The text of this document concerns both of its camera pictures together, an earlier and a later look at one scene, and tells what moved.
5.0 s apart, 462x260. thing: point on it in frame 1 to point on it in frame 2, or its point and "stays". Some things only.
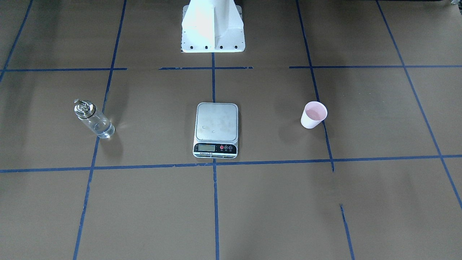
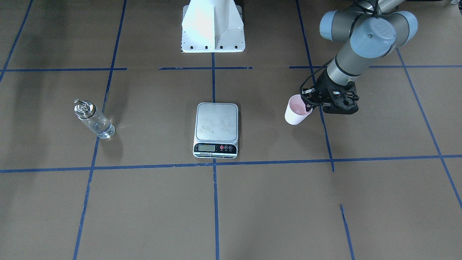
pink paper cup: [314, 113] to [295, 111]
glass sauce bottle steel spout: [86, 111] stays
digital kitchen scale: [217, 130] stays
